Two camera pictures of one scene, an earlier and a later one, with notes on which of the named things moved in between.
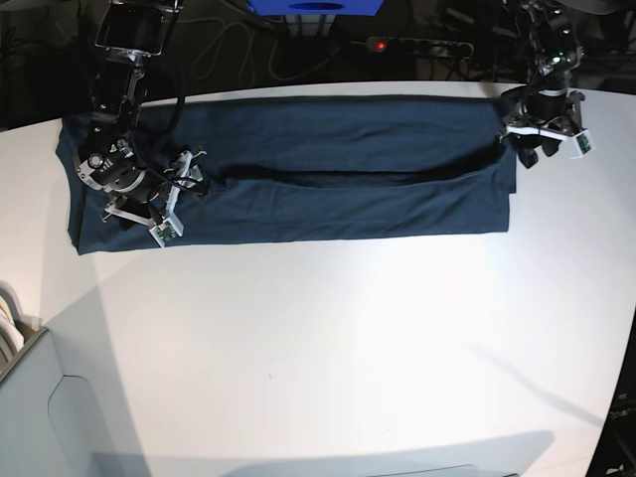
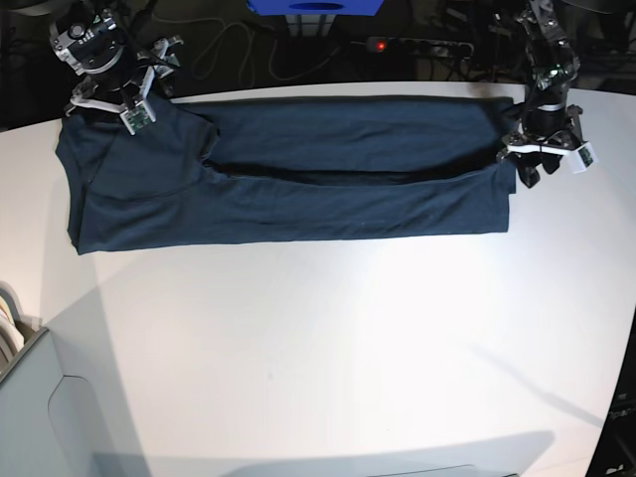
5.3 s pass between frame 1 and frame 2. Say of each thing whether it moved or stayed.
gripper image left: moved
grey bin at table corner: stayed
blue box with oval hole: stayed
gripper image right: moved
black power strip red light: stayed
